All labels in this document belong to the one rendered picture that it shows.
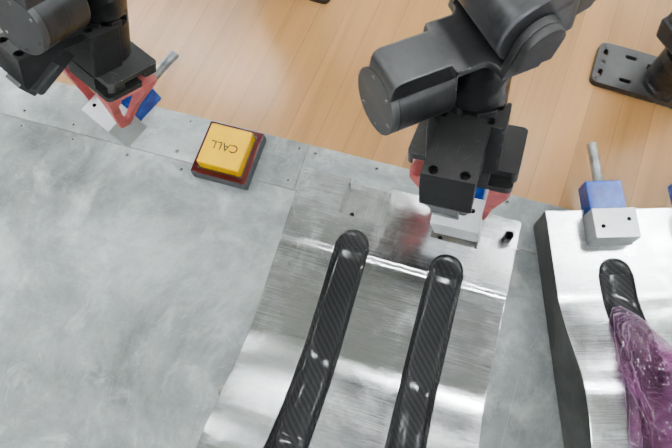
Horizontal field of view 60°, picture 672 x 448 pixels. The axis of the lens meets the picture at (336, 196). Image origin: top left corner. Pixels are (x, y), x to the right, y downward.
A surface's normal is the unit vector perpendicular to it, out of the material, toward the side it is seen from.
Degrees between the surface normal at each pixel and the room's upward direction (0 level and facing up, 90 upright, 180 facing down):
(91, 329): 0
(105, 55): 91
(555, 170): 0
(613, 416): 7
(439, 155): 21
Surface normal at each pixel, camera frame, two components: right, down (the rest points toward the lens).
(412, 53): 0.09, -0.43
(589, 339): -0.05, -0.77
